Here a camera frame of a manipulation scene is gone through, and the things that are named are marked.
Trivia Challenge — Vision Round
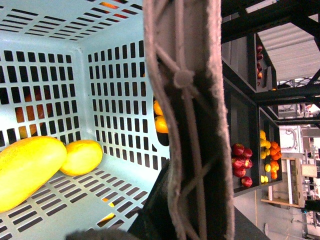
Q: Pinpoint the left gripper camera finger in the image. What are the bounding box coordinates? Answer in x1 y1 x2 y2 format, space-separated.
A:
65 229 135 240

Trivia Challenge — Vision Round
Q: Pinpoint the yellow lemon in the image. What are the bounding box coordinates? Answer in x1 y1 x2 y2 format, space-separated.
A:
59 139 103 176

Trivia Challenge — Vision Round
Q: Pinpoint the yellow mango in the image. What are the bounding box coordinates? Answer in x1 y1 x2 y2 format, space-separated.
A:
0 136 67 213

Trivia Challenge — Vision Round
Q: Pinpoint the teal plastic shopping basket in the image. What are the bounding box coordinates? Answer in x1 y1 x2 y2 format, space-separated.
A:
0 0 169 240

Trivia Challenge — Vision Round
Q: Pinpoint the brown basket handle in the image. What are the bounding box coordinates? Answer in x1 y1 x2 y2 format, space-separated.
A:
143 0 235 240

